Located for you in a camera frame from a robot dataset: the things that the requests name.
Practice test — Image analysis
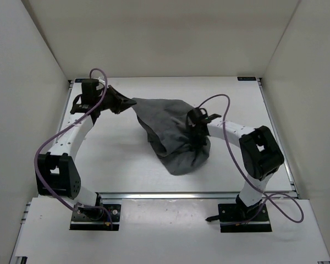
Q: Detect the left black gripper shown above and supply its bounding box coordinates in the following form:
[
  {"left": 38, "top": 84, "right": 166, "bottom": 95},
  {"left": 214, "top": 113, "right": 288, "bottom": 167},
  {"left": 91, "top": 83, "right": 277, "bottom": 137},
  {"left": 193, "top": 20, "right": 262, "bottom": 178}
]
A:
[{"left": 97, "top": 84, "right": 137, "bottom": 113}]

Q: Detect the grey pleated skirt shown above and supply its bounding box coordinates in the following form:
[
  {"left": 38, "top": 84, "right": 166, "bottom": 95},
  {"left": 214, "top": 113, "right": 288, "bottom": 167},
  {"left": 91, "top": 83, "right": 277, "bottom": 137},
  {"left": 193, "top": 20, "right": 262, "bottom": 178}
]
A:
[{"left": 132, "top": 97, "right": 211, "bottom": 175}]

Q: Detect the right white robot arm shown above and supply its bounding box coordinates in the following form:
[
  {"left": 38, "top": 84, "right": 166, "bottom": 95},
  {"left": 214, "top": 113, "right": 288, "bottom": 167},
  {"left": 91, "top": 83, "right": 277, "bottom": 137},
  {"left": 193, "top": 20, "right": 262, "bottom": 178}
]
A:
[{"left": 185, "top": 108, "right": 284, "bottom": 220}]

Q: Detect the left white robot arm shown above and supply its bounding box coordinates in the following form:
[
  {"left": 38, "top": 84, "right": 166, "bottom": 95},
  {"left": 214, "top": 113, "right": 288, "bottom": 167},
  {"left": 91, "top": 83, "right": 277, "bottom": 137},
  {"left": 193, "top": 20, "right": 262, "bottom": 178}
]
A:
[{"left": 34, "top": 79, "right": 136, "bottom": 222}]

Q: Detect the right blue table label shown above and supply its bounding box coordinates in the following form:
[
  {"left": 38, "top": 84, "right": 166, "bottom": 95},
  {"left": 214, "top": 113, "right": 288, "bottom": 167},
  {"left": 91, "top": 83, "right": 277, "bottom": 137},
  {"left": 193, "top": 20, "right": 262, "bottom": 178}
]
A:
[{"left": 237, "top": 76, "right": 256, "bottom": 81}]

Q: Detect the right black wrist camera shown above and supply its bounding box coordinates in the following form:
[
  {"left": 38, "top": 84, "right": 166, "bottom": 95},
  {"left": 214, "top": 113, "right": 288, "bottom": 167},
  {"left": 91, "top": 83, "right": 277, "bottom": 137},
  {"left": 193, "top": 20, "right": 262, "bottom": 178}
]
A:
[{"left": 185, "top": 107, "right": 221, "bottom": 129}]

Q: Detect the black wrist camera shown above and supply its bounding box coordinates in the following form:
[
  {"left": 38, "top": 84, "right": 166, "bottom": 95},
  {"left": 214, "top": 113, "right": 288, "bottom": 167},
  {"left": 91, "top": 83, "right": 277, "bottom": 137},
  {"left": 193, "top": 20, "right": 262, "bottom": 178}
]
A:
[
  {"left": 185, "top": 107, "right": 221, "bottom": 129},
  {"left": 81, "top": 79, "right": 100, "bottom": 105}
]

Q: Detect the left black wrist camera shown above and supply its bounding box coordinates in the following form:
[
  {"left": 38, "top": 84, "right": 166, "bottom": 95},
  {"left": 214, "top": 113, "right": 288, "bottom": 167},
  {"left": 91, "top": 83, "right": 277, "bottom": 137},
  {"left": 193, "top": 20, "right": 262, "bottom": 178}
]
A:
[{"left": 81, "top": 79, "right": 100, "bottom": 105}]

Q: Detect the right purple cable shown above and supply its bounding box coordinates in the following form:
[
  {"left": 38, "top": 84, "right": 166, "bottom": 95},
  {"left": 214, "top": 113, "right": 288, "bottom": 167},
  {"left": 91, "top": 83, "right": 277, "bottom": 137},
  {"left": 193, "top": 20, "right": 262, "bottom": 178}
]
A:
[{"left": 196, "top": 94, "right": 305, "bottom": 224}]

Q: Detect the purple cable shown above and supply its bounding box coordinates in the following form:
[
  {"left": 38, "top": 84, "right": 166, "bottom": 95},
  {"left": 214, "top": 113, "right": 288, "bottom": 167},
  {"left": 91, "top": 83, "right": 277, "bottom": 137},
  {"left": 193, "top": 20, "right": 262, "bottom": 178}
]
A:
[
  {"left": 34, "top": 68, "right": 108, "bottom": 227},
  {"left": 196, "top": 94, "right": 305, "bottom": 224}
]

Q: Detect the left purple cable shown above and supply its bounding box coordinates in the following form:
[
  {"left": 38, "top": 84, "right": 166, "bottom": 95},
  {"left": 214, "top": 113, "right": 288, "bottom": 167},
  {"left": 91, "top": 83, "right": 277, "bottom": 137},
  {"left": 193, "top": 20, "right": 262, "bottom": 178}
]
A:
[{"left": 34, "top": 68, "right": 108, "bottom": 227}]

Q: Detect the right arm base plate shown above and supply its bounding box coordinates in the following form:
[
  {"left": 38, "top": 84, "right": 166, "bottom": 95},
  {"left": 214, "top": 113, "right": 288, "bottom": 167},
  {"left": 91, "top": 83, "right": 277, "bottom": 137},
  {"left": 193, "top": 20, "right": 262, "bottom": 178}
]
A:
[{"left": 205, "top": 195, "right": 272, "bottom": 233}]

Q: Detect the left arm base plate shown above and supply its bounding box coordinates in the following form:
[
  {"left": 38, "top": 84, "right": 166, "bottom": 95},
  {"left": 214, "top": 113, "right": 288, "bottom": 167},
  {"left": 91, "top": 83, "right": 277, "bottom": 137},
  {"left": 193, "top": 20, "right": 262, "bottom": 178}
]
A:
[{"left": 69, "top": 194, "right": 122, "bottom": 232}]

